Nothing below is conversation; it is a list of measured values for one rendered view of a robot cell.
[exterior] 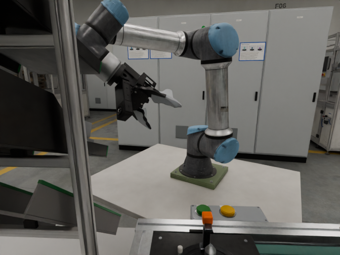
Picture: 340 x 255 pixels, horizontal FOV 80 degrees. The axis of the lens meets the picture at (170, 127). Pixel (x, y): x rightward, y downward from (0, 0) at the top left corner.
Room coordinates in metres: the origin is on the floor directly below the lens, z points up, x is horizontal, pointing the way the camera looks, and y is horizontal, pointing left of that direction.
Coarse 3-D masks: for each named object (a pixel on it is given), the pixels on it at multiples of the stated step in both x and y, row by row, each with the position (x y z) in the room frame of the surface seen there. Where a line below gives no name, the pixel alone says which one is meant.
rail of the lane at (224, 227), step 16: (144, 224) 0.47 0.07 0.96; (160, 224) 0.47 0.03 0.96; (176, 224) 0.46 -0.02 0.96; (192, 224) 0.46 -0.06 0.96; (224, 224) 0.46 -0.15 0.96; (240, 224) 0.46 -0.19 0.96; (256, 224) 0.46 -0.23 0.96; (272, 224) 0.46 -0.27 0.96; (288, 224) 0.46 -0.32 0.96; (304, 224) 0.46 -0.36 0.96; (320, 224) 0.46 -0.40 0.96; (336, 224) 0.46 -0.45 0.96; (256, 240) 0.43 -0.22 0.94; (272, 240) 0.43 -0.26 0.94; (288, 240) 0.42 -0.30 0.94; (304, 240) 0.42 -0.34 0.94; (320, 240) 0.42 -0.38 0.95; (336, 240) 0.42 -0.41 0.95
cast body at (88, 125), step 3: (84, 117) 0.38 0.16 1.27; (87, 123) 0.37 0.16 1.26; (90, 123) 0.38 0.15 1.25; (87, 126) 0.37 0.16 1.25; (90, 126) 0.38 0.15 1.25; (87, 129) 0.37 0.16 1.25; (90, 129) 0.38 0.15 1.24; (87, 132) 0.37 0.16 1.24; (90, 132) 0.38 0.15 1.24; (87, 135) 0.37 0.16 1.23; (90, 135) 0.38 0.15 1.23; (87, 138) 0.37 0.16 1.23; (90, 138) 0.38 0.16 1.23; (90, 141) 0.37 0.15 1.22; (93, 141) 0.38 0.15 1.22
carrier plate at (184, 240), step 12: (156, 240) 0.40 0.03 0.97; (168, 240) 0.40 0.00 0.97; (180, 240) 0.40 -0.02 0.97; (192, 240) 0.40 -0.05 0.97; (216, 240) 0.40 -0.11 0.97; (228, 240) 0.40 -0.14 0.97; (240, 240) 0.40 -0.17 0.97; (252, 240) 0.40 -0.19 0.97; (156, 252) 0.36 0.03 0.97; (168, 252) 0.36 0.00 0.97; (240, 252) 0.36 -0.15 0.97; (252, 252) 0.36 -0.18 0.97
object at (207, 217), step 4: (204, 212) 0.36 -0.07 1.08; (208, 212) 0.36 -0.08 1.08; (204, 216) 0.34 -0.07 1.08; (208, 216) 0.34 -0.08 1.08; (204, 220) 0.34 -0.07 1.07; (208, 220) 0.34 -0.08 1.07; (212, 220) 0.34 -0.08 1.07; (204, 224) 0.34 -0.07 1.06; (208, 224) 0.34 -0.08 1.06; (204, 228) 0.33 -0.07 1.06; (208, 228) 0.33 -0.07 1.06; (204, 232) 0.35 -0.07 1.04; (208, 232) 0.35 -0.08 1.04; (204, 236) 0.35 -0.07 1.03; (208, 236) 0.35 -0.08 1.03; (204, 240) 0.35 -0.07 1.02; (208, 240) 0.35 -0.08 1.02; (204, 244) 0.35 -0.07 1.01
